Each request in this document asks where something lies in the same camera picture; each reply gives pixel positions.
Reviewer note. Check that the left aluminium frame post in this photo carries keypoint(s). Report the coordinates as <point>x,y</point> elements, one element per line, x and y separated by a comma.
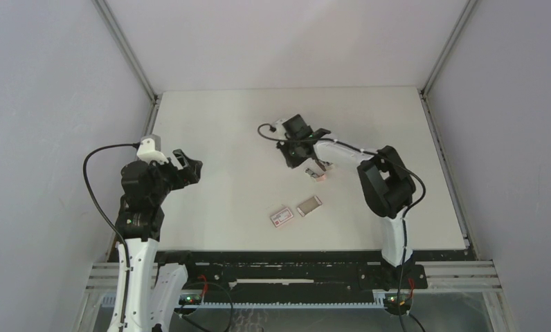
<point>117,34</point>

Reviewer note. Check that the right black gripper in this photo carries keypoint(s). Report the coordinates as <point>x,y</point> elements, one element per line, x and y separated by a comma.
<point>294,162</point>

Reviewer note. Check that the red white staple box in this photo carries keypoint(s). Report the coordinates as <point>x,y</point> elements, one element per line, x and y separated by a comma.
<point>281,217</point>

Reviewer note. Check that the pink white stapler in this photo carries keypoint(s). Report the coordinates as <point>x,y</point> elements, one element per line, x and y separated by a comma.
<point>315,176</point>

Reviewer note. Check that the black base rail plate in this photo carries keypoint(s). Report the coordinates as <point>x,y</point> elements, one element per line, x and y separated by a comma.
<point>321,277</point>

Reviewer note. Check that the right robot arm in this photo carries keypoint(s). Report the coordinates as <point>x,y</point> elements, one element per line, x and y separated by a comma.
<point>388,186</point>

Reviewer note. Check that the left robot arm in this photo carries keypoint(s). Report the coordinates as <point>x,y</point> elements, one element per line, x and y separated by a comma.
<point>142,303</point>

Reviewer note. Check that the right aluminium frame post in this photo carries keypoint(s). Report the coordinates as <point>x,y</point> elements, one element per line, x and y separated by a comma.
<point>449,46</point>

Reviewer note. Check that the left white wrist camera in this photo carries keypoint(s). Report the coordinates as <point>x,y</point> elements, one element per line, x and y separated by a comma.
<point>149,150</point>

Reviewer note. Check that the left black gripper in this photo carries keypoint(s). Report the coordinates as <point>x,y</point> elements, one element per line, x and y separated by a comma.
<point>183,177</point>

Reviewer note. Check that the aluminium frame post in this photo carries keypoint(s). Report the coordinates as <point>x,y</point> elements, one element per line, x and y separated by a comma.
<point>117,34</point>
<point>449,46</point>

